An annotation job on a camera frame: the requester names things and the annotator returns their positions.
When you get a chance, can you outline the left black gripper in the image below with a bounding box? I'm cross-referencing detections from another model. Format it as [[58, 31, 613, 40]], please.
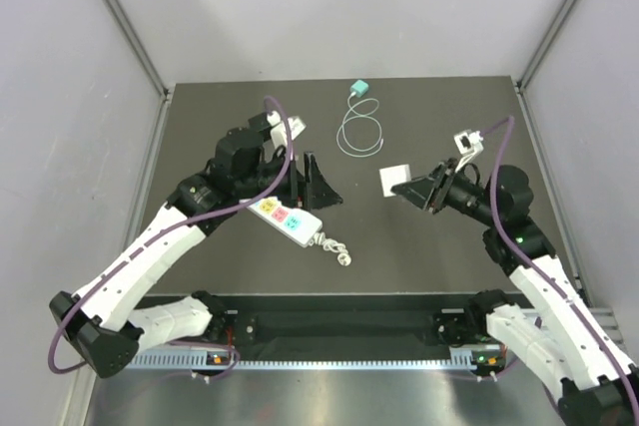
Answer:
[[236, 150, 343, 212]]

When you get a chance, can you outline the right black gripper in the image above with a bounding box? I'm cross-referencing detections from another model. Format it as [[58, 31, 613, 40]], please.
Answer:
[[392, 157, 500, 227]]

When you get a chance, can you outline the white cube adapter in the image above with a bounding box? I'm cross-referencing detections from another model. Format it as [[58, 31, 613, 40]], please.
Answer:
[[378, 164, 411, 198]]

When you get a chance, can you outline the white power strip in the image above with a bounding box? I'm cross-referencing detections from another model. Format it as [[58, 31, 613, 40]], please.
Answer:
[[247, 197, 322, 247]]

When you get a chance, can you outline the black cube adapter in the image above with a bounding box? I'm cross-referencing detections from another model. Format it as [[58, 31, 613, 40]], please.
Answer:
[[248, 112, 272, 136]]

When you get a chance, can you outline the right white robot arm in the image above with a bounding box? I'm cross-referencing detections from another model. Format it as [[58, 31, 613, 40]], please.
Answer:
[[380, 159, 638, 425]]

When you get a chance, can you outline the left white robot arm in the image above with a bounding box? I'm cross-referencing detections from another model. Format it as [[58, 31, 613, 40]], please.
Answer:
[[49, 120, 351, 379]]

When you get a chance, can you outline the teal charger block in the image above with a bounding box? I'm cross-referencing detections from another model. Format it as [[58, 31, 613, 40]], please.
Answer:
[[349, 80, 369, 98]]

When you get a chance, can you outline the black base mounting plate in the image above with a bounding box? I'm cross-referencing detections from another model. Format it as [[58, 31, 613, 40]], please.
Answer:
[[220, 293, 470, 360]]

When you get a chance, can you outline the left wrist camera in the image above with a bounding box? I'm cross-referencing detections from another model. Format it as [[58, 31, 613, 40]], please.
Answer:
[[267, 112, 307, 148]]

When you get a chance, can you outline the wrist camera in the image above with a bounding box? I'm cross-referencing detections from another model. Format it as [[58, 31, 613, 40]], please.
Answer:
[[267, 112, 307, 148], [453, 130, 483, 172]]

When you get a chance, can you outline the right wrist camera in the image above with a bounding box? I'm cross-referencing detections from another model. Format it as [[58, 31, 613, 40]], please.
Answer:
[[453, 130, 483, 172]]

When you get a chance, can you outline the white power strip cord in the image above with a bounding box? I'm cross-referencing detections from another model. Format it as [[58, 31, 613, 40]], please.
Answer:
[[313, 231, 354, 268]]

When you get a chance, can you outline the grey slotted cable duct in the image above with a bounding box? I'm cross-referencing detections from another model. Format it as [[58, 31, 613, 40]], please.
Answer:
[[126, 345, 505, 372]]

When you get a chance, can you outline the right aluminium frame post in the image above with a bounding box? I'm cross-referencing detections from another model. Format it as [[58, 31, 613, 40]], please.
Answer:
[[514, 0, 580, 92]]

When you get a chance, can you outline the aluminium frame post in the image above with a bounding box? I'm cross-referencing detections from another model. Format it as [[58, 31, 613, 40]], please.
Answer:
[[103, 0, 169, 98], [514, 0, 580, 92]]

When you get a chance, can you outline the left aluminium frame post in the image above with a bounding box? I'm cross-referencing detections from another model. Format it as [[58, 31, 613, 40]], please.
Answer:
[[103, 0, 169, 98]]

